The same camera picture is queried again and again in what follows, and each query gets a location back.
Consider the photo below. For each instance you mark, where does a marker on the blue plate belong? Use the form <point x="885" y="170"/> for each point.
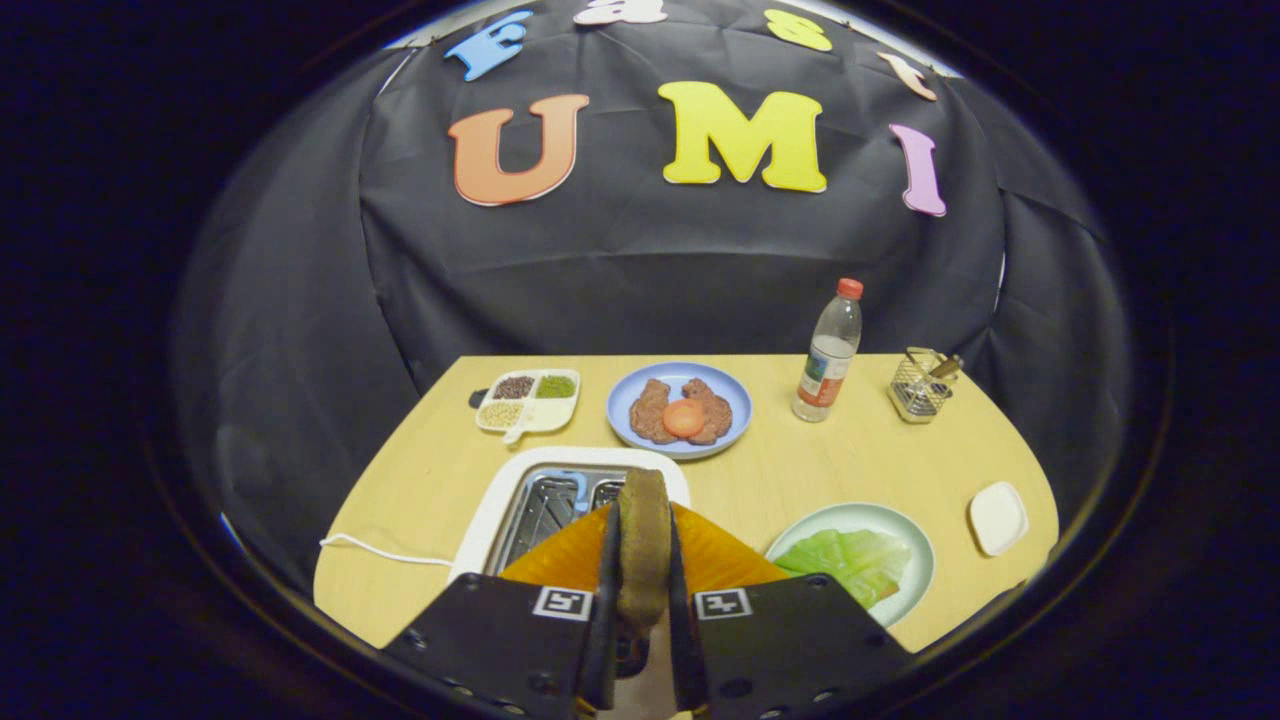
<point x="625" y="395"/>

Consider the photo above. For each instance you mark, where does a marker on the brown meat patty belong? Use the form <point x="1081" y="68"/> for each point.
<point x="650" y="410"/>
<point x="712" y="405"/>

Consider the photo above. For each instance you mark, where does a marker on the pale green plate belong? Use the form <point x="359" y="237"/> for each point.
<point x="920" y="560"/>

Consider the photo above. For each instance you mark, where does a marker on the clear bottle with red cap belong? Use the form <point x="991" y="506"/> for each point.
<point x="825" y="375"/>

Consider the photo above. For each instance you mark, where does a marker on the green lettuce leaf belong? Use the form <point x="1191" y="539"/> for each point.
<point x="850" y="560"/>

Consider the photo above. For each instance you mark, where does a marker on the small white dish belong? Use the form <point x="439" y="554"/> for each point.
<point x="997" y="518"/>

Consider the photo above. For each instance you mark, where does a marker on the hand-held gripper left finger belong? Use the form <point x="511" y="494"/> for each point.
<point x="607" y="640"/>

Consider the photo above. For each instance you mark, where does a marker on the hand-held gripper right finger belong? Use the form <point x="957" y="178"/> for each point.
<point x="685" y="650"/>

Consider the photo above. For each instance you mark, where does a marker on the round-topped brown bread slice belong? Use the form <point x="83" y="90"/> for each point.
<point x="643" y="540"/>

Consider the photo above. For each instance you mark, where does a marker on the orange tomato slice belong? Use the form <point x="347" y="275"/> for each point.
<point x="684" y="418"/>

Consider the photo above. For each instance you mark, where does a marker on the white toaster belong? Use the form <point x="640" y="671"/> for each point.
<point x="540" y="510"/>

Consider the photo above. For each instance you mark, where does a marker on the white divided seasoning tray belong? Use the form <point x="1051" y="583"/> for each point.
<point x="540" y="412"/>

